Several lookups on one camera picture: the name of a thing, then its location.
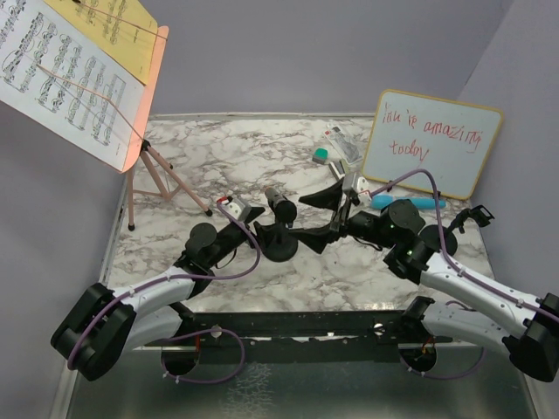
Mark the white stapler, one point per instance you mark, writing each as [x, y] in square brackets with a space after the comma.
[338, 168]

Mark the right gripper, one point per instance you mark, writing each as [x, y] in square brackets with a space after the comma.
[328, 198]

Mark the yellow sheet music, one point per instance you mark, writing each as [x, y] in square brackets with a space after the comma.
[123, 29]

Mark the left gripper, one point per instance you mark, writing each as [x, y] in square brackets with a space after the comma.
[252, 213]

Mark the green whiteboard eraser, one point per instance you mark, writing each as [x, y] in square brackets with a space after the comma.
[320, 156]

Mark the small whiteboard yellow frame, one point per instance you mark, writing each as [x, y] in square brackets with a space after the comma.
[450, 139]

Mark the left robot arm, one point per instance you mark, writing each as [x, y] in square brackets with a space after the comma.
[105, 323]

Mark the packaged item flat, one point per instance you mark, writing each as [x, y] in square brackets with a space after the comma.
[344, 144]

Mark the white sheet music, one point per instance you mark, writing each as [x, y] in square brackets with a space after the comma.
[55, 75]

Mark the pink music stand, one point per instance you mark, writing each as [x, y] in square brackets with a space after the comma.
[142, 150]

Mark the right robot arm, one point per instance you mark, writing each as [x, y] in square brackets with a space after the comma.
[518, 324]

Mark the black microphone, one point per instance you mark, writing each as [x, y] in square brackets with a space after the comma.
[285, 211]

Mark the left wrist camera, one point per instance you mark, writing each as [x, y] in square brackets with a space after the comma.
[237, 208]

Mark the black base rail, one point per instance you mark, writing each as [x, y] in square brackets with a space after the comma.
[387, 336]

